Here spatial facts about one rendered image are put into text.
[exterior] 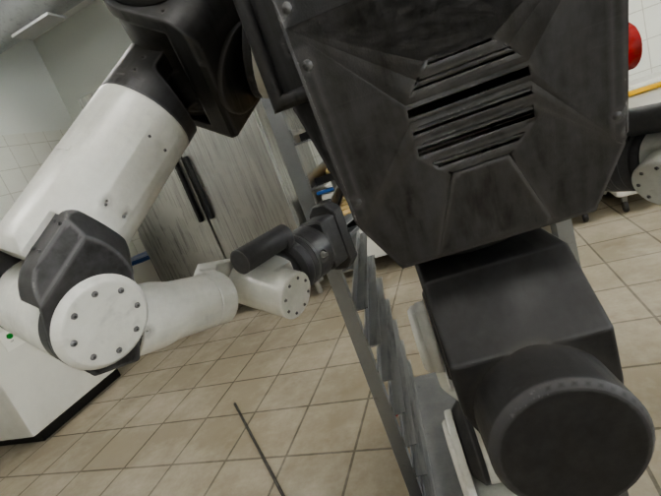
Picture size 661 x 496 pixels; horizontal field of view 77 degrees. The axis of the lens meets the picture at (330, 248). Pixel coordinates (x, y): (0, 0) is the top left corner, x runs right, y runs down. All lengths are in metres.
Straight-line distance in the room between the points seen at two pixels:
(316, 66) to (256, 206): 2.91
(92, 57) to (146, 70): 4.59
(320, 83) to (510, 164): 0.14
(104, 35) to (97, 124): 4.52
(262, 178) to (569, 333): 2.84
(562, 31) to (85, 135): 0.36
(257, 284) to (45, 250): 0.27
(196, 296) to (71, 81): 4.82
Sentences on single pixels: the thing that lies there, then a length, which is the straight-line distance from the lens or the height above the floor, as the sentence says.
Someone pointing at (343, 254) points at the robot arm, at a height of 0.93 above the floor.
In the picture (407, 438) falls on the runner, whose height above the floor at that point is 0.41.
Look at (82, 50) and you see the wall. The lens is 5.10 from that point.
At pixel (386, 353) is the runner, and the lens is 1.06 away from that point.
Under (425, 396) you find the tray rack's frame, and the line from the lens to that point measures 1.63.
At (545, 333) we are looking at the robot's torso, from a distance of 0.38.
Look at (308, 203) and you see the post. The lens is 0.82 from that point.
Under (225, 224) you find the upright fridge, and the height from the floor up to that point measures 0.77.
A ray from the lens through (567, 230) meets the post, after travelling 0.91.
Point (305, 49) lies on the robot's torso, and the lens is 0.28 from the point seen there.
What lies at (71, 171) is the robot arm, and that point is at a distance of 0.39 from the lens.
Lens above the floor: 1.12
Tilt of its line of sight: 14 degrees down
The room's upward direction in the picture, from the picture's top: 20 degrees counter-clockwise
